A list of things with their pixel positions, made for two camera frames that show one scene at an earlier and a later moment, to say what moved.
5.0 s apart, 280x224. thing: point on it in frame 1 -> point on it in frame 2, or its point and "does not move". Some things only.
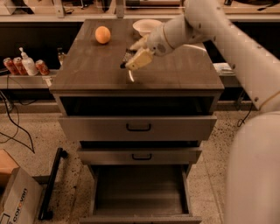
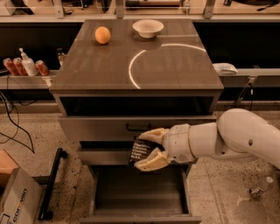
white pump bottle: x=30 y=66 does not move
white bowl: x=145 y=26 does not move
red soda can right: x=42 y=66 does not move
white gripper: x=157 y=40 -> x=177 y=143
